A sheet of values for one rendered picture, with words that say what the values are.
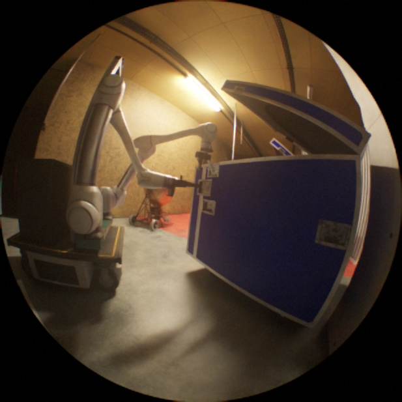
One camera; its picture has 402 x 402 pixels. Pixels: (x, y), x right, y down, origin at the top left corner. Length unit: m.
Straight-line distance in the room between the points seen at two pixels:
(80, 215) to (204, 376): 0.82
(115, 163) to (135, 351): 3.01
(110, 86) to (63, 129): 2.41
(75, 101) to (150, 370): 3.51
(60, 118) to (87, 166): 2.55
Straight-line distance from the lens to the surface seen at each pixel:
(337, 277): 0.71
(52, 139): 3.04
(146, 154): 1.37
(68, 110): 3.21
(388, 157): 0.87
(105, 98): 0.74
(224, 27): 2.73
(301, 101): 0.86
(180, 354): 0.80
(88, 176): 0.65
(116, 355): 0.81
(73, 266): 0.96
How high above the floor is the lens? 0.72
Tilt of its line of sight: 3 degrees down
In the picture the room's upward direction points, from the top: 7 degrees clockwise
